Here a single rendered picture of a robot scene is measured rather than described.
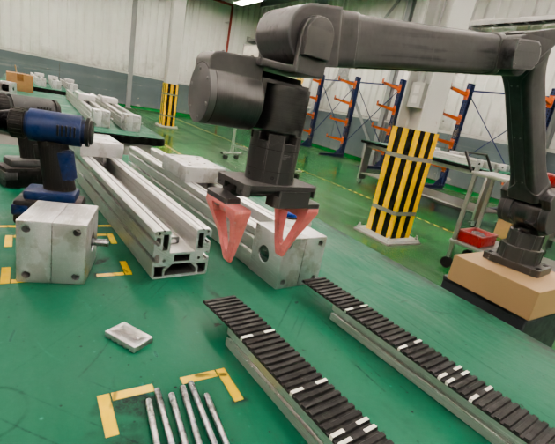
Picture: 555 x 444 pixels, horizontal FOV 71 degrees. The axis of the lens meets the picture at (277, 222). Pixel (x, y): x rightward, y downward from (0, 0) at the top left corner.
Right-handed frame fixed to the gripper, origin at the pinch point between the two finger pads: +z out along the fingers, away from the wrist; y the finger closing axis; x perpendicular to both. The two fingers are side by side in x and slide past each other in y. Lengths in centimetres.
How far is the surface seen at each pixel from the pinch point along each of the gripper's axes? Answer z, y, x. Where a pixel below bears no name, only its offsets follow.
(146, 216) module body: 4.7, 3.4, -27.6
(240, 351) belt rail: 12.1, 1.8, 2.8
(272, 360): 9.8, 1.2, 8.3
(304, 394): 9.8, 1.3, 14.0
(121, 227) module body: 10.8, 4.1, -38.4
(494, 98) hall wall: -113, -815, -366
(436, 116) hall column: -35, -318, -176
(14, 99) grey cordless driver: -8, 18, -77
